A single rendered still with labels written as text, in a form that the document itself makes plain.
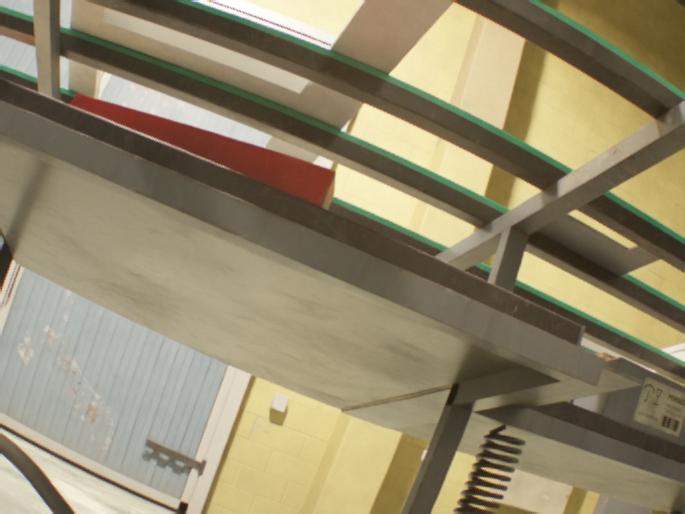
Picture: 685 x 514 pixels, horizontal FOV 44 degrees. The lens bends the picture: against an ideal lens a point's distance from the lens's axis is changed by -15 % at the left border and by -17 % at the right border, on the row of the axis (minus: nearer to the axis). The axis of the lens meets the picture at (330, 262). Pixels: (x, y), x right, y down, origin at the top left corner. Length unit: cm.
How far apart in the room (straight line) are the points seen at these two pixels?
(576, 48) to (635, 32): 862
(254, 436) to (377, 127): 257
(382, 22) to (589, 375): 47
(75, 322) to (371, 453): 234
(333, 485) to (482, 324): 595
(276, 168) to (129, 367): 609
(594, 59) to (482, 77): 687
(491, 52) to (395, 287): 711
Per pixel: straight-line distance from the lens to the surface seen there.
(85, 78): 166
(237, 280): 119
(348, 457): 687
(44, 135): 90
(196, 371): 705
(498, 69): 793
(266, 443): 715
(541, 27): 95
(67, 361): 700
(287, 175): 94
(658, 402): 150
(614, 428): 144
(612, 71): 98
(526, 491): 762
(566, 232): 149
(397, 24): 112
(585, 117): 868
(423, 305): 91
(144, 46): 144
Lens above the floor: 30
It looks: 15 degrees up
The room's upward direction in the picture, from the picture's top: 21 degrees clockwise
